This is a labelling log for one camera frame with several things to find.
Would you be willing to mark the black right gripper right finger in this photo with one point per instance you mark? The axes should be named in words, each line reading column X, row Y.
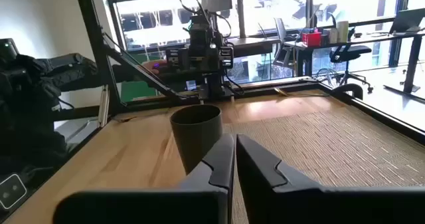
column 265, row 184

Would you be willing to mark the black office desk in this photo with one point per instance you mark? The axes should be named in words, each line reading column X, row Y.
column 411, row 61

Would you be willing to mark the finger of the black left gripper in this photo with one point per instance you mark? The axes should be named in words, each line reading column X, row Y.
column 172, row 57
column 226, row 56

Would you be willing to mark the grey mesh office chair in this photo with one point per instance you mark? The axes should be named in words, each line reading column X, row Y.
column 282, row 51

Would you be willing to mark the open laptop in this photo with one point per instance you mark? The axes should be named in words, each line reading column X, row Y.
column 406, row 19

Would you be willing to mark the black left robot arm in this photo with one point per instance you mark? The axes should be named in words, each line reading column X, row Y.
column 201, row 34

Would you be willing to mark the woven beige placemat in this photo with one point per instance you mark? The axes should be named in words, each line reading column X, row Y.
column 332, row 144

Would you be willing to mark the black frame upright post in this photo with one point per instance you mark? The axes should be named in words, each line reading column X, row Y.
column 94, row 44

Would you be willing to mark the silver metal bracket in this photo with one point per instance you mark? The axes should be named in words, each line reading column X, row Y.
column 103, row 106

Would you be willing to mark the black table edge rail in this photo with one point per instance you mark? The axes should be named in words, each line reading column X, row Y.
column 382, row 114

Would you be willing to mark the person's hand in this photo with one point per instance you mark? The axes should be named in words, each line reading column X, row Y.
column 155, row 66

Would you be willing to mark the tall white cylinder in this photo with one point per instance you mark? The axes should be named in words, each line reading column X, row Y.
column 342, row 31

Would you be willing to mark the black cylindrical cup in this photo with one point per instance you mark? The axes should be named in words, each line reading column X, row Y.
column 196, row 134

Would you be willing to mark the short white cylinder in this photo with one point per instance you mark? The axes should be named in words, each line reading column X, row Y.
column 333, row 35

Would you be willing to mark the red box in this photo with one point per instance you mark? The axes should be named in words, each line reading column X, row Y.
column 311, row 39

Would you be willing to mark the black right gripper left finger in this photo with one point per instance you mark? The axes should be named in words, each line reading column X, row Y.
column 206, row 184

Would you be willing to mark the black table corner clamp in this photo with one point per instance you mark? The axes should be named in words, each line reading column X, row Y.
column 348, row 88

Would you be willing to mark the black diagonal frame brace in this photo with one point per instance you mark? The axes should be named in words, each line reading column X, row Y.
column 142, row 67

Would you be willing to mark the black office chair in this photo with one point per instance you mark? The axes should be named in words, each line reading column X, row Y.
column 348, row 52

